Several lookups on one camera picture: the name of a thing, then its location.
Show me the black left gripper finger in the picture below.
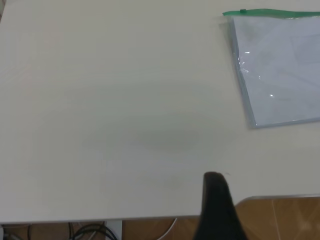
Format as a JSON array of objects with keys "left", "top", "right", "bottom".
[{"left": 194, "top": 171, "right": 251, "bottom": 240}]

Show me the white paper sheet stack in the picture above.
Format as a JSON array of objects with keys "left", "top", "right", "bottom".
[{"left": 231, "top": 15, "right": 320, "bottom": 127}]

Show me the transparent zip bag green zipper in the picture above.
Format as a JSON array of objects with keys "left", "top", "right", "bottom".
[{"left": 221, "top": 8, "right": 320, "bottom": 130}]

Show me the white table leg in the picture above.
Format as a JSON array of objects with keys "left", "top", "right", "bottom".
[{"left": 105, "top": 220, "right": 123, "bottom": 240}]

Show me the white floor cable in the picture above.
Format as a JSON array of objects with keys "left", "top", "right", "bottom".
[{"left": 158, "top": 218, "right": 178, "bottom": 240}]

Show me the black floor cable bundle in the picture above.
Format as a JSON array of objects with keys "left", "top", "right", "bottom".
[{"left": 67, "top": 221, "right": 116, "bottom": 240}]

